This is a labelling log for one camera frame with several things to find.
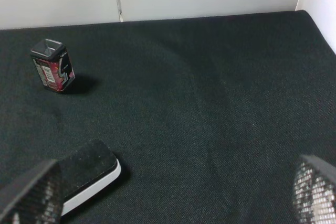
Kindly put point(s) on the black white board eraser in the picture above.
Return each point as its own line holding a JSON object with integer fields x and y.
{"x": 86, "y": 172}

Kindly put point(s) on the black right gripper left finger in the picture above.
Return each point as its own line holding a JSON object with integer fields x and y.
{"x": 35, "y": 196}

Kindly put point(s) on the black table cloth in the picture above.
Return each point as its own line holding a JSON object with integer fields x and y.
{"x": 207, "y": 117}

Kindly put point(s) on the small black red box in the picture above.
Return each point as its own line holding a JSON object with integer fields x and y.
{"x": 53, "y": 64}

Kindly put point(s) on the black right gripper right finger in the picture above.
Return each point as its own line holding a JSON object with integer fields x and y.
{"x": 314, "y": 190}

